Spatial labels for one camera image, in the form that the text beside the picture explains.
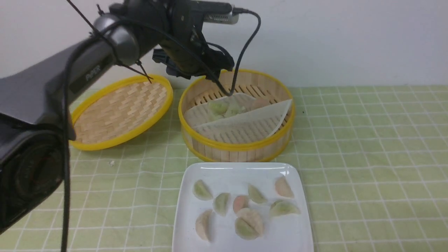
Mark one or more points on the green dumpling left centre plate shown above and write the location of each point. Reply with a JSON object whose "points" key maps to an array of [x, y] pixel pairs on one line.
{"points": [[220, 203]]}

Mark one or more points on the yellow rimmed bamboo steamer basket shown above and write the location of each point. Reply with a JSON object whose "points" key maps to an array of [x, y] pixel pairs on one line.
{"points": [[253, 83]]}

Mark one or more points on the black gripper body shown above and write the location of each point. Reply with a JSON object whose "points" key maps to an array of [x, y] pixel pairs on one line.
{"points": [[185, 55]]}

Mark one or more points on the white steamer paper liner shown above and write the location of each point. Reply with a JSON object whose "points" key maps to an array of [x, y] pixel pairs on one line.
{"points": [[261, 120]]}

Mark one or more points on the green dumpling centre back plate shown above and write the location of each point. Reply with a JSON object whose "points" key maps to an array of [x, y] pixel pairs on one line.
{"points": [[255, 195]]}

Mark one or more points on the pink dumpling at plate back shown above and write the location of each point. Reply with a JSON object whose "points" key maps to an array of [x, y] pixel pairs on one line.
{"points": [[283, 188]]}

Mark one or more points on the white square plate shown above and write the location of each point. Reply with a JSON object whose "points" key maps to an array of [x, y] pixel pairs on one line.
{"points": [[288, 233]]}

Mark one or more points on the green dumpling right on plate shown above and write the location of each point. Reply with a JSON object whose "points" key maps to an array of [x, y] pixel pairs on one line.
{"points": [[283, 207]]}

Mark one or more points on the beige dumpling left front plate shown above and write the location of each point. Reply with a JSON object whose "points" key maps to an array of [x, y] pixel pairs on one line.
{"points": [[202, 225]]}

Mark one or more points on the green checkered tablecloth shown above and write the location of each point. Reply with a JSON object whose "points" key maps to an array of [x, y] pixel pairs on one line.
{"points": [[373, 162]]}

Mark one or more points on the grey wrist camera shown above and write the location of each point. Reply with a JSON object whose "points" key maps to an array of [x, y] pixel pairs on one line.
{"points": [[214, 12]]}

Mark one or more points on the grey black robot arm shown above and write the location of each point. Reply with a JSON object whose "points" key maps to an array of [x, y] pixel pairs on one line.
{"points": [[35, 120]]}

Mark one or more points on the green dumpling front plate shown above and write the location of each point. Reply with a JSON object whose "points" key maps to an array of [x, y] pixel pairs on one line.
{"points": [[244, 230]]}

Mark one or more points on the green dumpling plate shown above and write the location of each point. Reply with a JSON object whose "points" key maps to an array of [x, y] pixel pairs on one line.
{"points": [[244, 230], [220, 203], [255, 195]]}

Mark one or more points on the green dumpling steamer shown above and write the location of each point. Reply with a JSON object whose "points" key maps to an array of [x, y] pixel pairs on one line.
{"points": [[218, 106], [201, 191]]}

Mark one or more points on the yellow rimmed bamboo steamer lid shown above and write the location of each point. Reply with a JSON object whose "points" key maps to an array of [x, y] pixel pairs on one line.
{"points": [[120, 112]]}

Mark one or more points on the small pink dumpling on plate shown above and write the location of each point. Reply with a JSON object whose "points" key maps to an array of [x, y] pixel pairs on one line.
{"points": [[240, 202]]}

